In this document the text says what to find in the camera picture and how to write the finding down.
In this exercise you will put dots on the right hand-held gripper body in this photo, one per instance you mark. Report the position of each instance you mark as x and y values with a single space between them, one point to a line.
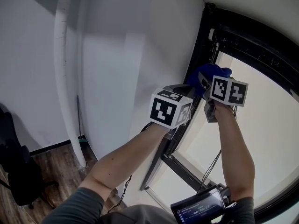
231 92

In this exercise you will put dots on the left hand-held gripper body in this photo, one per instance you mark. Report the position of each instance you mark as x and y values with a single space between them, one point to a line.
170 108

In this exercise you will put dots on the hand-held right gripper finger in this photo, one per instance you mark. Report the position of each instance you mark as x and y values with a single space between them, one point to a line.
205 81

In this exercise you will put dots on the blue cleaning cloth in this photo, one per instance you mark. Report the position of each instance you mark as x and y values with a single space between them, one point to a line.
210 70

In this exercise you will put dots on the person's right forearm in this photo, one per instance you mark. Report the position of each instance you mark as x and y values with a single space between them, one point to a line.
236 153

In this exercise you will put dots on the person's left forearm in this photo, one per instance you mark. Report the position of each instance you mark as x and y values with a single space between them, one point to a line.
121 160

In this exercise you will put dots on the white roller end cap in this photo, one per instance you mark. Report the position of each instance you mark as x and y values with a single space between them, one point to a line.
212 34

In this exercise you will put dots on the broom with teal head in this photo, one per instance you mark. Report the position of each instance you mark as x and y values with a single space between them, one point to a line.
79 115

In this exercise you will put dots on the black chest monitor screen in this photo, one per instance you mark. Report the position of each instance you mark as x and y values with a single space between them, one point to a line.
198 209

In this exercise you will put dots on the white vertical pipe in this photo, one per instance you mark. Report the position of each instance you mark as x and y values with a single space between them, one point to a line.
65 101

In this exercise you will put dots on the person's grey shirt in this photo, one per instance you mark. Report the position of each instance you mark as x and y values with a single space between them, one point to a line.
77 209

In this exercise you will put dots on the black mesh office chair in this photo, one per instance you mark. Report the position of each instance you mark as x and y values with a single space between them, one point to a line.
21 171

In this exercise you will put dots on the black monitor mount rig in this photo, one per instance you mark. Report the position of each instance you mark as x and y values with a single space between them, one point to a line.
226 195

